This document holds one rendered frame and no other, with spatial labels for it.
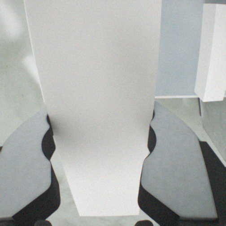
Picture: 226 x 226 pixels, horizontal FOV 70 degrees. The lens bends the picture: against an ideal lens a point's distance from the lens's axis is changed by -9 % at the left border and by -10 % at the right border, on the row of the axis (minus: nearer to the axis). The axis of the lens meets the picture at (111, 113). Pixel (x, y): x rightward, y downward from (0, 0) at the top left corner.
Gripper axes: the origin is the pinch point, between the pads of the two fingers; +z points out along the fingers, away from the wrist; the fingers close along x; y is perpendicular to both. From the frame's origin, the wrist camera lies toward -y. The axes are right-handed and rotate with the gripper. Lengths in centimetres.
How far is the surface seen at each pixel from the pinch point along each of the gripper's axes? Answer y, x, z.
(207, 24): -2.9, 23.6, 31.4
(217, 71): 7.6, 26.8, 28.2
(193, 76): 11.5, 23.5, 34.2
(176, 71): 10.1, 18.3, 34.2
